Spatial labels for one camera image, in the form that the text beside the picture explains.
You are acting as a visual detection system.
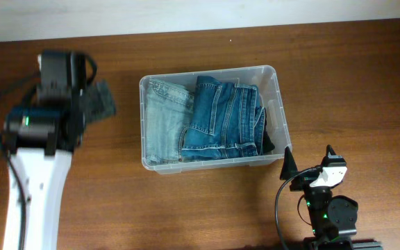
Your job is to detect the black fuzzy garment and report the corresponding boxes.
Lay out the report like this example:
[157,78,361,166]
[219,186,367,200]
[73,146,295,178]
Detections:
[262,118,275,155]

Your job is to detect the dark blue jeans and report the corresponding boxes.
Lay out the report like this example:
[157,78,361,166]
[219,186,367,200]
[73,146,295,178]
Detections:
[181,76,266,160]

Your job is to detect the clear plastic storage bin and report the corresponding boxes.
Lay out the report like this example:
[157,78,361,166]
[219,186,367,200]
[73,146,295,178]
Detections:
[139,65,292,174]

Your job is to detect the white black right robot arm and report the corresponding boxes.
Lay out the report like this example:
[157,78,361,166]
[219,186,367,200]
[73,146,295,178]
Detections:
[274,145,383,250]

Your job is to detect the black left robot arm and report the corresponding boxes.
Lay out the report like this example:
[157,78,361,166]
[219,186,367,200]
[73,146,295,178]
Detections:
[0,50,116,249]

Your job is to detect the light blue jeans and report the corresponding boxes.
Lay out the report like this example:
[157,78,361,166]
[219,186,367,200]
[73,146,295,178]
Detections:
[144,78,194,165]

